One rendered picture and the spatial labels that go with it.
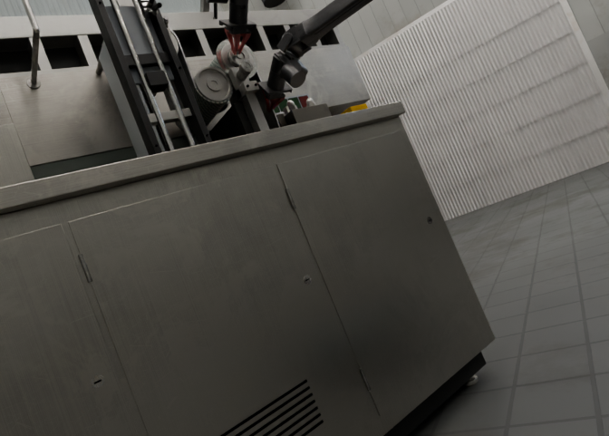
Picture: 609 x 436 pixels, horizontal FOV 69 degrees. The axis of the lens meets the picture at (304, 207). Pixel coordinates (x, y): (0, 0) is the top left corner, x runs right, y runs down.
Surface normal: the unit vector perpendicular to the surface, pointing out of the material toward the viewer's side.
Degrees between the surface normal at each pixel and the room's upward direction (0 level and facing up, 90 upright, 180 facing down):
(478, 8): 90
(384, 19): 90
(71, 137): 90
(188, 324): 90
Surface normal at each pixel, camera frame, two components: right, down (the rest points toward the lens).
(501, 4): -0.49, 0.15
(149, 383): 0.52, -0.27
